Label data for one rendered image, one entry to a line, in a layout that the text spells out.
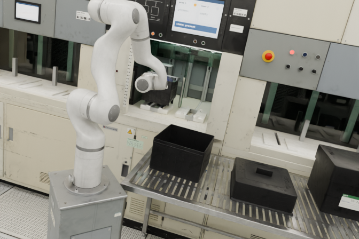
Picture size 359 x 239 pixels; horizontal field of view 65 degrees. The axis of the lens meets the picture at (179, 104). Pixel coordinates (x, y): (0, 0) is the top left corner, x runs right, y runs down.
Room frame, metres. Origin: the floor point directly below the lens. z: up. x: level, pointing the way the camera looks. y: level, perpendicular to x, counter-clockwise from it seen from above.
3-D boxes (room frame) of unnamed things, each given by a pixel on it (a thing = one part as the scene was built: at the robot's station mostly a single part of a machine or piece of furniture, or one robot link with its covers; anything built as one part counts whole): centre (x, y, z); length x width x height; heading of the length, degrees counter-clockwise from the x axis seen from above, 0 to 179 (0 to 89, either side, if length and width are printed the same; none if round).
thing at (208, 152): (1.44, -0.07, 0.85); 0.28 x 0.28 x 0.17; 75
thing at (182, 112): (2.03, -0.10, 0.89); 0.22 x 0.21 x 0.04; 170
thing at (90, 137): (1.12, 0.38, 1.07); 0.19 x 0.12 x 0.24; 67
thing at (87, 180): (1.11, 0.35, 0.85); 0.19 x 0.19 x 0.18
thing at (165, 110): (2.08, 0.16, 0.89); 0.22 x 0.21 x 0.04; 170
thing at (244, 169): (1.30, -0.48, 0.83); 0.29 x 0.29 x 0.13; 81
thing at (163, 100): (2.08, 0.16, 1.06); 0.24 x 0.20 x 0.32; 80
